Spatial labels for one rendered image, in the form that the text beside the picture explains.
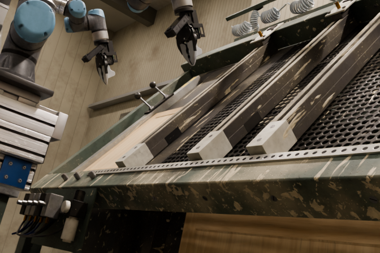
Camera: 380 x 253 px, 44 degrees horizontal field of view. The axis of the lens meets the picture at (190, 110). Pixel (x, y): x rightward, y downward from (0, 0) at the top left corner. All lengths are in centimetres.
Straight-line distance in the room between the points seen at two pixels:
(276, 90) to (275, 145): 47
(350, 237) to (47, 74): 886
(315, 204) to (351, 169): 13
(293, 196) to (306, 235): 25
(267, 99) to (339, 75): 27
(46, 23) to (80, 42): 875
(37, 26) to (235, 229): 86
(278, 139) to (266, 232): 29
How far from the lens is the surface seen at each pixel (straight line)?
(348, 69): 160
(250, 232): 147
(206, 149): 146
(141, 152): 187
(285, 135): 132
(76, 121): 988
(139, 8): 187
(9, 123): 157
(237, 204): 125
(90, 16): 236
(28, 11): 152
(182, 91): 266
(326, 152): 109
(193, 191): 135
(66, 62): 1001
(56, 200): 194
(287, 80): 177
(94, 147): 260
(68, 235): 181
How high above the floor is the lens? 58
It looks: 19 degrees up
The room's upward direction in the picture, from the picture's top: 12 degrees clockwise
